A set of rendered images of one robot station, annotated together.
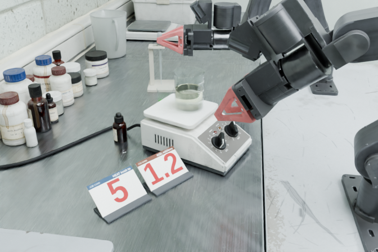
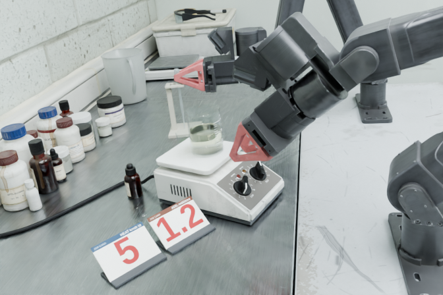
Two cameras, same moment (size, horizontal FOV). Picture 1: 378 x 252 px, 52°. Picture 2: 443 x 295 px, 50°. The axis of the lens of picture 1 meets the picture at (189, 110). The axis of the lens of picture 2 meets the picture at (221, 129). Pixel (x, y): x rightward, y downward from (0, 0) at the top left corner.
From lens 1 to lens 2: 9 cm
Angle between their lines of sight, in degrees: 5
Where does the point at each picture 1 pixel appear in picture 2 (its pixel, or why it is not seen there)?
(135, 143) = (151, 197)
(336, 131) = (386, 164)
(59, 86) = (66, 140)
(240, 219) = (266, 272)
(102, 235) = not seen: outside the picture
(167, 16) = (195, 49)
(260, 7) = not seen: hidden behind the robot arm
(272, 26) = (273, 51)
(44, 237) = not seen: outside the picture
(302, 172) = (343, 214)
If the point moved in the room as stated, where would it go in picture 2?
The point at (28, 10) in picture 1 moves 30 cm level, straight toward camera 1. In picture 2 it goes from (29, 58) to (30, 85)
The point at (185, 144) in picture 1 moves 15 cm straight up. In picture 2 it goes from (204, 193) to (194, 110)
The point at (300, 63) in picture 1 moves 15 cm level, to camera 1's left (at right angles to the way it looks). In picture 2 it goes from (310, 89) to (193, 99)
